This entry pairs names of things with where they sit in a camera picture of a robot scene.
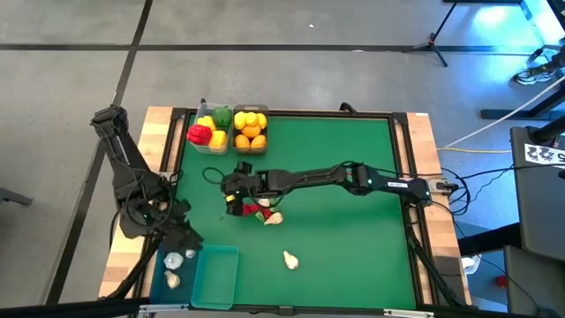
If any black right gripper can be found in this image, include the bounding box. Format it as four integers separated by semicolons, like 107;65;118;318
220;170;268;218

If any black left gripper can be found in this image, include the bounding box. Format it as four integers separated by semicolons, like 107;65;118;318
162;201;206;254

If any orange-yellow bell pepper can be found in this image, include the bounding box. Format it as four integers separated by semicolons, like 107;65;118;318
207;129;229;149

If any red bell pepper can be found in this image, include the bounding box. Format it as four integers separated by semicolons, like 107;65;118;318
186;124;214;147

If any yellow bell pepper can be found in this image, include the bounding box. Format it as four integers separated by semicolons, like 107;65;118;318
196;115;217;133

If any green bell pepper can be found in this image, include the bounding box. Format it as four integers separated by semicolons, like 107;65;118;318
213;105;233;128

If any teal plastic bin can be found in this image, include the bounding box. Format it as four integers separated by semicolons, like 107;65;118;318
190;244;240;311

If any blue plastic bin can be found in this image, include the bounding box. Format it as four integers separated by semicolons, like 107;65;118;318
148;244;200;306

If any beige garlic bulb with roots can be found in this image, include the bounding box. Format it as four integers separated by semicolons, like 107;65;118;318
282;250;300;271

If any smoky grey plastic bin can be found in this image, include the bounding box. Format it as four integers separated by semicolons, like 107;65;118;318
231;103;270;156

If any clear plastic bin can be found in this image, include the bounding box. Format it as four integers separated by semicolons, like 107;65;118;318
191;101;234;156

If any grey floor object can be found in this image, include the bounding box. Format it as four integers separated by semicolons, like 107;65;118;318
0;187;34;207

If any small white item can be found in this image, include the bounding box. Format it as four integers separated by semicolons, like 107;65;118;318
461;254;481;275

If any black tripod stand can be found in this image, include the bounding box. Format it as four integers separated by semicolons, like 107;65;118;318
402;0;460;68

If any black cart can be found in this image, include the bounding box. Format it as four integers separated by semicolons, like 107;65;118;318
509;125;565;251

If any white marker tag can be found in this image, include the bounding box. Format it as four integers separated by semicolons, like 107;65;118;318
524;143;565;165

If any person's foot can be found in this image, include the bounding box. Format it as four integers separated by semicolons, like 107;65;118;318
513;65;560;87

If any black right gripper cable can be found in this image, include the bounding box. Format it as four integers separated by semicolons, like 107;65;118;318
201;166;229;186

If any silver aluminium rail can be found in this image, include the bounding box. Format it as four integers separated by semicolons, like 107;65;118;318
138;303;190;315
382;308;436;318

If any black cable bundle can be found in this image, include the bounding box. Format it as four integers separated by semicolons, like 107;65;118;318
434;163;565;217

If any yellow floor cable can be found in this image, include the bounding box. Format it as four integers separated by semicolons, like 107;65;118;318
436;147;513;155

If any white floor cable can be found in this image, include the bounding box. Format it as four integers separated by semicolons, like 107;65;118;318
436;74;565;151

